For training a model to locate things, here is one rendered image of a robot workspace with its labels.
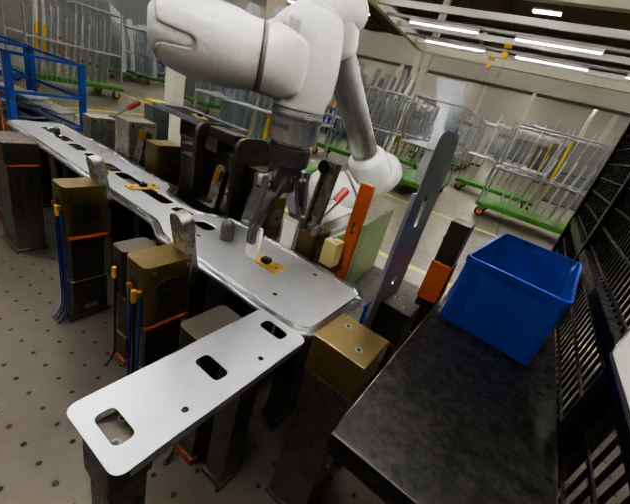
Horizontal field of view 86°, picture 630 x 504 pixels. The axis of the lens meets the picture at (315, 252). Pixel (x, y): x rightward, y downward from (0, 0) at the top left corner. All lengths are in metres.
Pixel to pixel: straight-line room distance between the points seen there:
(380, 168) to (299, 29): 0.87
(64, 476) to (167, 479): 0.16
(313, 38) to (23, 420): 0.81
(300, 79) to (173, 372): 0.45
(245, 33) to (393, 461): 0.57
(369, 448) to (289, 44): 0.54
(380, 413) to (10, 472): 0.59
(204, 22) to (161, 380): 0.47
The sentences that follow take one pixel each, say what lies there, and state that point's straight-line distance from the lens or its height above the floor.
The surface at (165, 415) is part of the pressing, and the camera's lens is 0.43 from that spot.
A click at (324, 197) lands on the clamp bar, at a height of 1.14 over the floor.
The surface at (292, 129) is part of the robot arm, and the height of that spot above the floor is 1.28.
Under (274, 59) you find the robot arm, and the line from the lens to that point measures 0.57.
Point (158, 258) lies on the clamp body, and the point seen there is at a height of 1.05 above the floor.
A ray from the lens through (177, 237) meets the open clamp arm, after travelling 0.61.
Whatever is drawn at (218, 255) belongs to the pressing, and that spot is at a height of 1.00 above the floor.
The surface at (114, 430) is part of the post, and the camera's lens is 0.44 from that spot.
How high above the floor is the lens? 1.34
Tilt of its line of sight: 25 degrees down
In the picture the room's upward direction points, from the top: 16 degrees clockwise
